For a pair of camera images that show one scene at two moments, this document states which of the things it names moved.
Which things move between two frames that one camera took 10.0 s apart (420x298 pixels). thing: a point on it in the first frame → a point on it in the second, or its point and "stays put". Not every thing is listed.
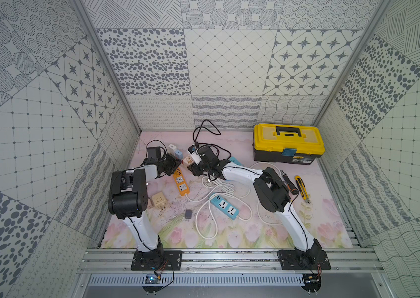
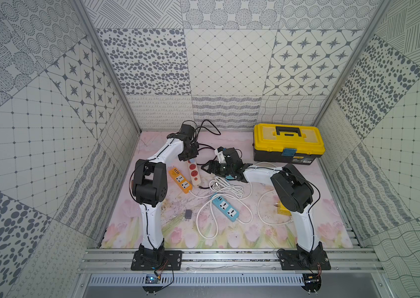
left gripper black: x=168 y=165 → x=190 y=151
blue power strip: x=226 y=207 stays put
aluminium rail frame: x=120 y=261 stays put
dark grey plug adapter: x=188 y=214 stays put
